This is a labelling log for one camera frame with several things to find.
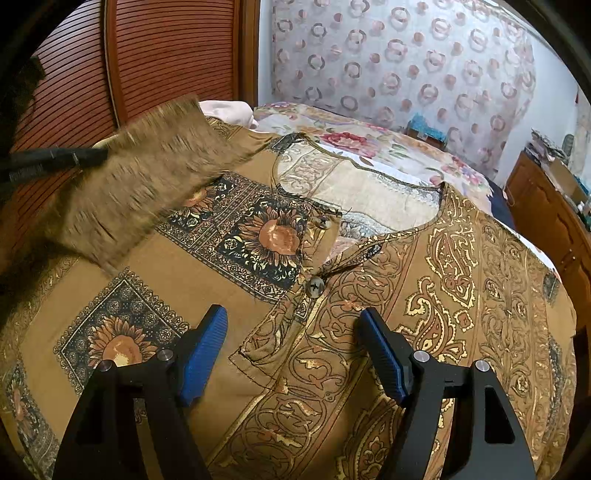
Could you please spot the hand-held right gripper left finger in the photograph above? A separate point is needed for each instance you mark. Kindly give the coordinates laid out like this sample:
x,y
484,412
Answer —
x,y
206,357

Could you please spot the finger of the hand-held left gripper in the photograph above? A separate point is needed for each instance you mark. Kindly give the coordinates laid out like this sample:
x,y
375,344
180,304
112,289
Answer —
x,y
23,176
55,156

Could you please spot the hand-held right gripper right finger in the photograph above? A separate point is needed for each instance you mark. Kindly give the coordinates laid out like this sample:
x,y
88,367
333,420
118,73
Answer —
x,y
382,360

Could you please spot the brown patterned button shirt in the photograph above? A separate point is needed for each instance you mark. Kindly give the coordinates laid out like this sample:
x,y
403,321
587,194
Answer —
x,y
161,258

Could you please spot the wooden louvered wardrobe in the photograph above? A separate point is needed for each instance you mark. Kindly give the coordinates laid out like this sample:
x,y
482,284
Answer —
x,y
152,55

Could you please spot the pale pink folded cloth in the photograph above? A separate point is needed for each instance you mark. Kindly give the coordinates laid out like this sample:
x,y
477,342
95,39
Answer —
x,y
226,110

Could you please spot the navy blue blanket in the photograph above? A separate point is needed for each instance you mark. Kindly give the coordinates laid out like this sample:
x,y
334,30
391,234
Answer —
x,y
501,203

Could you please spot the floral blanket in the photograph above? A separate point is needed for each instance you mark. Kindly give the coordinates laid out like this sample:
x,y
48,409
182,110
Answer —
x,y
392,152

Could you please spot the wooden cabinet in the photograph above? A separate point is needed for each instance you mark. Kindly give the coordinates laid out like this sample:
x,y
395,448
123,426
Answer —
x,y
549,221

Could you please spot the teal box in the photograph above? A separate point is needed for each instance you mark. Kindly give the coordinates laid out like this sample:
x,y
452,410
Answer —
x,y
427,129

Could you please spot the cardboard box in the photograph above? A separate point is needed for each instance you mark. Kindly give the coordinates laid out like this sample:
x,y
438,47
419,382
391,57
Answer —
x,y
563,177

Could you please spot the pile of papers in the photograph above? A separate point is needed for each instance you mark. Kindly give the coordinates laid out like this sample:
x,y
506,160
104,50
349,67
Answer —
x,y
549,143

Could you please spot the circle patterned curtain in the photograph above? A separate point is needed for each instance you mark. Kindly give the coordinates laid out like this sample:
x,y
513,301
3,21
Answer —
x,y
406,60

